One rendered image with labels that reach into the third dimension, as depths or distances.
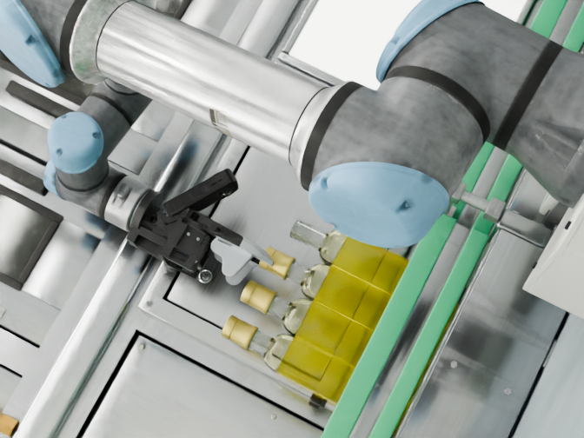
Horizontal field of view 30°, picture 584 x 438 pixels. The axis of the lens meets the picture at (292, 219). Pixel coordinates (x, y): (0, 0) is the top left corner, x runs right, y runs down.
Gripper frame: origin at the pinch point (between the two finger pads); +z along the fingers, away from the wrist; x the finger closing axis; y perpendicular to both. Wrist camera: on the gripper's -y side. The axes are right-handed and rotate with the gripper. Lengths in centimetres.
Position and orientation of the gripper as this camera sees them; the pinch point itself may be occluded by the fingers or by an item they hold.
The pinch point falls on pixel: (268, 259)
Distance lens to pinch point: 159.5
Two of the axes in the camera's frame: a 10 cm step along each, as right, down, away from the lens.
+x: -0.3, -2.5, -9.7
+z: 8.8, 4.4, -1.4
